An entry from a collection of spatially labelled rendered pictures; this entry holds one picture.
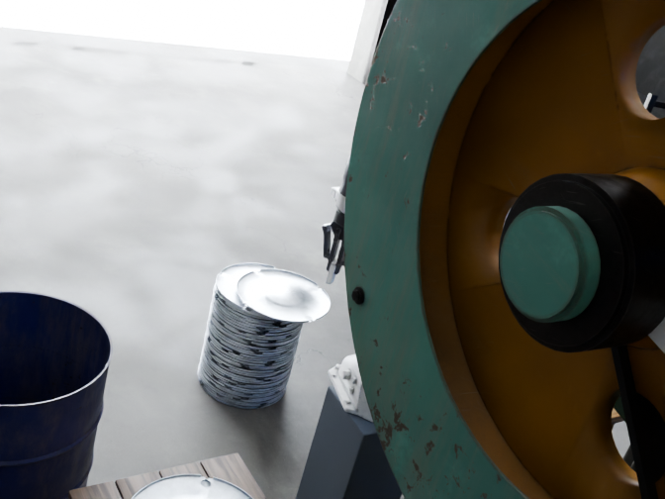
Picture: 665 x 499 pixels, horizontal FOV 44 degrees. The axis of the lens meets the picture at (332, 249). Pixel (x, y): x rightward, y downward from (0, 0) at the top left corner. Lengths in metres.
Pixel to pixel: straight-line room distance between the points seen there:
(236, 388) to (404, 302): 1.62
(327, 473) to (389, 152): 1.20
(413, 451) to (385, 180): 0.33
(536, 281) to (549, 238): 0.04
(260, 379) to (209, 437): 0.24
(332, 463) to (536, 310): 1.35
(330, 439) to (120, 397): 0.78
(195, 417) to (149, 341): 0.39
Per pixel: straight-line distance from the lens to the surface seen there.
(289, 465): 2.43
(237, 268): 2.58
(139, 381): 2.62
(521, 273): 0.73
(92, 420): 1.93
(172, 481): 1.77
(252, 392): 2.54
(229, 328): 2.44
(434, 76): 0.93
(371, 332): 1.04
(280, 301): 2.43
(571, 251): 0.69
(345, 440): 1.95
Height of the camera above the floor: 1.61
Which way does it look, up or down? 26 degrees down
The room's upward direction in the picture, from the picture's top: 15 degrees clockwise
